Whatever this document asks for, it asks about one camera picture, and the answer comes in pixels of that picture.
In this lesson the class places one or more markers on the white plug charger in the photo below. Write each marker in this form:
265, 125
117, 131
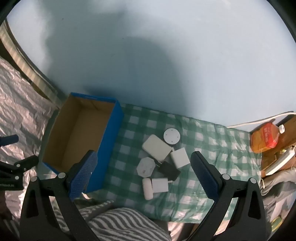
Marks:
159, 185

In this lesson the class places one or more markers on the round white-faced disc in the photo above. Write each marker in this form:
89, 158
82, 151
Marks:
171, 136

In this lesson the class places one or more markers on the white cube charger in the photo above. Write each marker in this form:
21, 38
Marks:
180, 159

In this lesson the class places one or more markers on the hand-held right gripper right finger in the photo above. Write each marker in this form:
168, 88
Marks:
204, 176

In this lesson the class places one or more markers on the white rounded power bank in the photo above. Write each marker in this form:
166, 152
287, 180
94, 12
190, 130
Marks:
156, 147

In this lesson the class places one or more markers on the silver crinkled foil blanket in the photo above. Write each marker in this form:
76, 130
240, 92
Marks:
20, 111

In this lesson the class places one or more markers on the yellow-green small packet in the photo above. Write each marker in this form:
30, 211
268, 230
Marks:
276, 223

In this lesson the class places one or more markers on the grey clothing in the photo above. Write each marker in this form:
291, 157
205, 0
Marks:
277, 192

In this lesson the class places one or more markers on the white oblong case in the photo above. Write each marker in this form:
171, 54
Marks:
147, 188

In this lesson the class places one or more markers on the striped mattress edge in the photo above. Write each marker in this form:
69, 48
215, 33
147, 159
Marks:
25, 62

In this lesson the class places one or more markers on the black plug charger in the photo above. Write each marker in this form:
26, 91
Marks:
170, 173

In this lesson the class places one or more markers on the white octagonal adapter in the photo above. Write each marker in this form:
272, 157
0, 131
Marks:
145, 168

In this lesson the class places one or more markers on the blue cardboard box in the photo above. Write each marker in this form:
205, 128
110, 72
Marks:
76, 129

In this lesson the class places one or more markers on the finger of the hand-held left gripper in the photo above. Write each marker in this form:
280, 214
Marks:
9, 140
25, 163

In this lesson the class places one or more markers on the wooden side table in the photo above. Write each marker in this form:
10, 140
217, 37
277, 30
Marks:
289, 129

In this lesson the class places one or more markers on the white power strip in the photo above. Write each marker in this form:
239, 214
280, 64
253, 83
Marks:
281, 160

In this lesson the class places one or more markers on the orange drink bottle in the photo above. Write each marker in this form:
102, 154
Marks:
264, 138

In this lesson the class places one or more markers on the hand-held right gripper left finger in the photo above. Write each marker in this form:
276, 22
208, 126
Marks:
83, 176

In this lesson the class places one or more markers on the grey striped cloth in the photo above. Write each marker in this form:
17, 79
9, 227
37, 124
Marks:
129, 222

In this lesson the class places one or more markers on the green checked cloth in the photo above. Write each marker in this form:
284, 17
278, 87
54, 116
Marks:
208, 143

